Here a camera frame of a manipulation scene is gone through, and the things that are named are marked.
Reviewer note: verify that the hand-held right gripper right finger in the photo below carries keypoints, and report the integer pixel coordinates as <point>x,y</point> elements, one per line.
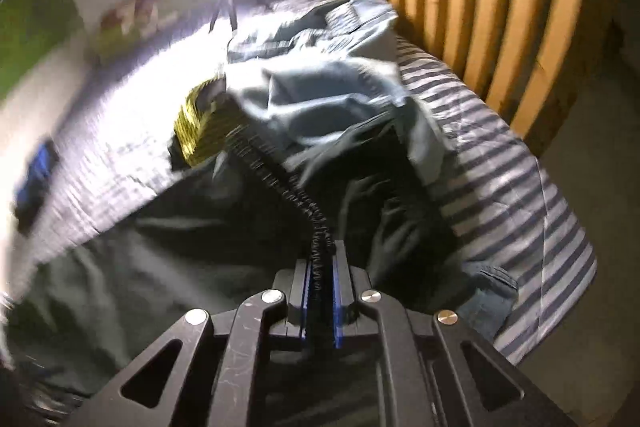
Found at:
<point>340,307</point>

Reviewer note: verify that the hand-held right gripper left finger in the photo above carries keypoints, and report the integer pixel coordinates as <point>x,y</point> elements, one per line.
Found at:
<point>305,307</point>

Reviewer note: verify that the black pants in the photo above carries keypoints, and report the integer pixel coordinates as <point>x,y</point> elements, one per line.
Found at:
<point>200,247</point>

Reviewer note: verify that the light blue jeans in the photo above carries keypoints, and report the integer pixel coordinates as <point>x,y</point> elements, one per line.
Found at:
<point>325,97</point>

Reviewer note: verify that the yellow black patterned garment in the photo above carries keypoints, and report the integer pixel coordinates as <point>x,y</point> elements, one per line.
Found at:
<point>200,127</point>

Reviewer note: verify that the striped bed sheet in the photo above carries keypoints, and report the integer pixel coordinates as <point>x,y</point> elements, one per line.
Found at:
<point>500,147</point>

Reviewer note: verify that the blue and black folded clothes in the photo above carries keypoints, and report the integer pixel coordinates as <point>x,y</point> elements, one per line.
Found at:
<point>40,167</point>

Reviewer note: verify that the wooden slatted bed rail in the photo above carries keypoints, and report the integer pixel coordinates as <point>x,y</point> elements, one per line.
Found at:
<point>475,7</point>

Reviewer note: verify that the green yellow wall hanging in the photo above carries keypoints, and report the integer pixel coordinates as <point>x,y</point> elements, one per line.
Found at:
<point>30,32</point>

